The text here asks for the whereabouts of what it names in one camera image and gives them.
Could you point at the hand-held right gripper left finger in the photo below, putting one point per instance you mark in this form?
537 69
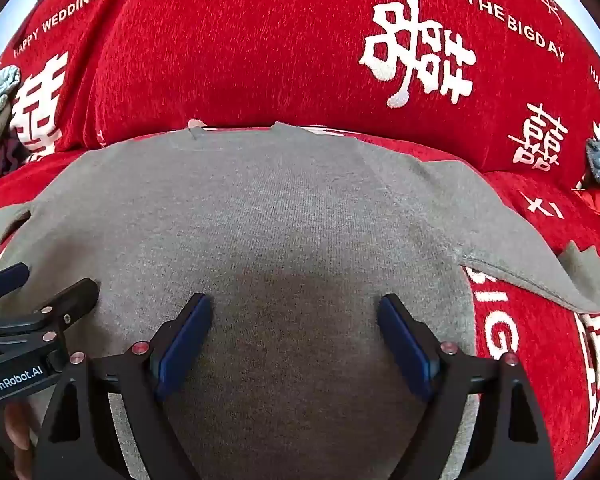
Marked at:
184 347

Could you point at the dark plaid cloth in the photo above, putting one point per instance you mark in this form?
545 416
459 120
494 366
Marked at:
10 157

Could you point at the person's left hand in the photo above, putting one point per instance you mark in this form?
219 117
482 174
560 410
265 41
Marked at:
19 430

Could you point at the grey knit sweater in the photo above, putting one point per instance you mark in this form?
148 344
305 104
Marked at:
280 220

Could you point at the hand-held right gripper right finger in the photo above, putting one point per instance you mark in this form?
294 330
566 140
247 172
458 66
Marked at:
405 347

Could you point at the red printed sofa cover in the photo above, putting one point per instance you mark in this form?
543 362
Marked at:
280 35

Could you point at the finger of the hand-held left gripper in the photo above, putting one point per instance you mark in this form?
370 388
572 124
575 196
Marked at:
75 300
5 277

